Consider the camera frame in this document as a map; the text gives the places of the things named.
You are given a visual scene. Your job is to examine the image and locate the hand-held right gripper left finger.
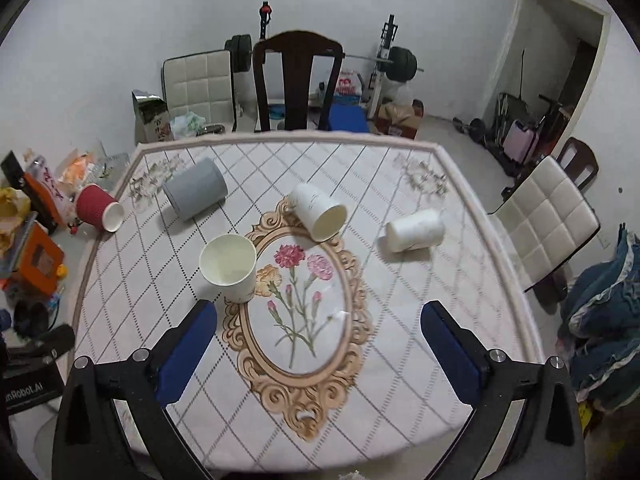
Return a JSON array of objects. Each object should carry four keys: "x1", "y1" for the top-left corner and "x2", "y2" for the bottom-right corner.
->
[{"x1": 51, "y1": 299, "x2": 219, "y2": 480}]

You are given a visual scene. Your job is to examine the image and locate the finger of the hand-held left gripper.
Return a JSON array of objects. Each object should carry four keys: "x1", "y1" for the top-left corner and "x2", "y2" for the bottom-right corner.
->
[{"x1": 7, "y1": 324, "x2": 76, "y2": 361}]

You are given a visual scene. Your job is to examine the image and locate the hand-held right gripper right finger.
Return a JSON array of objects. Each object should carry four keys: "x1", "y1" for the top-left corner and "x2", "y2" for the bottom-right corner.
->
[{"x1": 421, "y1": 301, "x2": 589, "y2": 480}]

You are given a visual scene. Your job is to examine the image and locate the white marbled paper cup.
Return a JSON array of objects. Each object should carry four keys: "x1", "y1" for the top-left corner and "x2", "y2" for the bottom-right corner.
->
[
  {"x1": 288, "y1": 182, "x2": 347, "y2": 241},
  {"x1": 385, "y1": 208, "x2": 446, "y2": 254}
]

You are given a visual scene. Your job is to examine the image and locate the red ribbed paper cup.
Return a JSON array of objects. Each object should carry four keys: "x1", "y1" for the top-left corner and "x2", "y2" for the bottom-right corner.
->
[{"x1": 75, "y1": 183, "x2": 125, "y2": 233}]

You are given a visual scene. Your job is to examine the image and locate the grey paper cup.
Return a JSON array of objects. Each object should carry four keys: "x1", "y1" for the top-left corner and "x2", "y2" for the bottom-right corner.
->
[{"x1": 162, "y1": 157, "x2": 229, "y2": 222}]

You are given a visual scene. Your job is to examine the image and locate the plain white paper cup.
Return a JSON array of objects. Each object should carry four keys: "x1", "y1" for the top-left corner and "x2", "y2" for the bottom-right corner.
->
[{"x1": 198, "y1": 234, "x2": 257, "y2": 304}]

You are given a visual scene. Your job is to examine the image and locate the black round object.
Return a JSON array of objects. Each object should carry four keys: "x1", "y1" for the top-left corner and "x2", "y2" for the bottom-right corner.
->
[{"x1": 13, "y1": 300, "x2": 52, "y2": 337}]

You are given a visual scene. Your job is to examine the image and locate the floral printed tablecloth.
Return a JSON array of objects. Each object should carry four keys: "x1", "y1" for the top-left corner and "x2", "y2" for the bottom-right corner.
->
[{"x1": 70, "y1": 130, "x2": 547, "y2": 476}]

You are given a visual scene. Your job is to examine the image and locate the orange box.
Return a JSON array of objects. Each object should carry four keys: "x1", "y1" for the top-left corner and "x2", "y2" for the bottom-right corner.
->
[{"x1": 0, "y1": 221, "x2": 67, "y2": 297}]

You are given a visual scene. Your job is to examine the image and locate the yellow plastic bag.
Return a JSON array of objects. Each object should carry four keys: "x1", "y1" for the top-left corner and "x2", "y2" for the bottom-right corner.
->
[{"x1": 0, "y1": 187, "x2": 32, "y2": 232}]

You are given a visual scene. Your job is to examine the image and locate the red flat packet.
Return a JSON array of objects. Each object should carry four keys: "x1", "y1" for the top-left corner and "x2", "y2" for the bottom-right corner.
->
[{"x1": 22, "y1": 159, "x2": 77, "y2": 227}]

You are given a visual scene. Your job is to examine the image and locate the blue denim cloth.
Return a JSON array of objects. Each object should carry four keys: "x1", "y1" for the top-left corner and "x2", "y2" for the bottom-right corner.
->
[{"x1": 554, "y1": 225, "x2": 640, "y2": 413}]

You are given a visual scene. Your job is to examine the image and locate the cream padded chair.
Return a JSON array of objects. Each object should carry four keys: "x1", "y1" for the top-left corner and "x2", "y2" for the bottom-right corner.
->
[
  {"x1": 487, "y1": 155, "x2": 602, "y2": 306},
  {"x1": 161, "y1": 49, "x2": 239, "y2": 134}
]

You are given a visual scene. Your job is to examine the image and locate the orange snack bag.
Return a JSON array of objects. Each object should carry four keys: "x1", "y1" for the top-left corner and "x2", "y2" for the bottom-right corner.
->
[{"x1": 59, "y1": 152, "x2": 97, "y2": 187}]

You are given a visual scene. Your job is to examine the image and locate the pink suitcase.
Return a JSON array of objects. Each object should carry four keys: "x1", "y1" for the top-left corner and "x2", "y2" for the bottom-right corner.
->
[{"x1": 502, "y1": 120, "x2": 541, "y2": 166}]

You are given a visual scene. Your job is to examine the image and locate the black dumbbell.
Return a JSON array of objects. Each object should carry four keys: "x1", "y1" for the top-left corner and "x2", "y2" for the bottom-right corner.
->
[{"x1": 452, "y1": 117, "x2": 485, "y2": 137}]

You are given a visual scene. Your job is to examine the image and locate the white and green plastic bag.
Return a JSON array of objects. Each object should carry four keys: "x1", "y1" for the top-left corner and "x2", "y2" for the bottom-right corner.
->
[{"x1": 170, "y1": 112, "x2": 207, "y2": 139}]

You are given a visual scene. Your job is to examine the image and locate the dark wooden chair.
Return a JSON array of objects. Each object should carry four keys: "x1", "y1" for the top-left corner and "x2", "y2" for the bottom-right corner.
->
[
  {"x1": 555, "y1": 137, "x2": 600, "y2": 192},
  {"x1": 251, "y1": 30, "x2": 346, "y2": 134}
]

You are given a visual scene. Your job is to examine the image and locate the brown cardboard box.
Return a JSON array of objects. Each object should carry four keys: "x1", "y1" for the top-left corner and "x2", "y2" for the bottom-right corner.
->
[{"x1": 375, "y1": 100, "x2": 425, "y2": 141}]

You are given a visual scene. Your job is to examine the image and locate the black folded cart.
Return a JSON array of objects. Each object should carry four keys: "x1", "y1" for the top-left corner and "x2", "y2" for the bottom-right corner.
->
[{"x1": 494, "y1": 92, "x2": 532, "y2": 147}]

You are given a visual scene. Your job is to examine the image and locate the blue weight bench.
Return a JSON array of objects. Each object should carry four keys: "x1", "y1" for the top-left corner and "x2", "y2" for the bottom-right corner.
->
[{"x1": 327, "y1": 102, "x2": 371, "y2": 134}]

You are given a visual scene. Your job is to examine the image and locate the red and white plastic bag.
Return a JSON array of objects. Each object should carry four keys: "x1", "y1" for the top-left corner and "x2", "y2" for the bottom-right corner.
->
[{"x1": 335, "y1": 70, "x2": 364, "y2": 99}]

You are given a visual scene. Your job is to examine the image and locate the black barbell with plates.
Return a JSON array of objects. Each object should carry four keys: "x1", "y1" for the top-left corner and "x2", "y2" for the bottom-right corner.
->
[{"x1": 224, "y1": 34, "x2": 426, "y2": 84}]

